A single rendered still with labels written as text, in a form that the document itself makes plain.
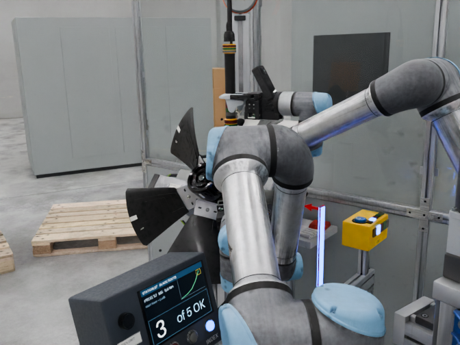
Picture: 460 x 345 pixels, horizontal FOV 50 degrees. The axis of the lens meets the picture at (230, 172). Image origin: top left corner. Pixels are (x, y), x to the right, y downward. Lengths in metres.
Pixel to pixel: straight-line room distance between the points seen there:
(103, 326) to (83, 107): 6.14
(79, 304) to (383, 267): 1.62
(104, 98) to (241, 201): 6.11
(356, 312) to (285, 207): 0.43
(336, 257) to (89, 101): 5.10
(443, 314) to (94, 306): 0.61
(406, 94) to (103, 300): 0.80
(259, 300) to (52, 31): 6.25
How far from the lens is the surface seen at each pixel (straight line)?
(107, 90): 6.99
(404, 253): 2.26
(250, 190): 0.96
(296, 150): 1.07
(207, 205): 1.73
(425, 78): 1.24
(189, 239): 1.67
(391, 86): 1.23
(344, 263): 2.40
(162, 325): 0.97
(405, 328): 1.39
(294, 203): 1.17
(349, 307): 0.82
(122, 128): 7.09
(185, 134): 1.93
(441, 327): 1.00
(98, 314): 0.90
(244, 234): 0.90
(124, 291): 0.91
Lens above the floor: 1.67
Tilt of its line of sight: 14 degrees down
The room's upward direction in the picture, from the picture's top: 1 degrees counter-clockwise
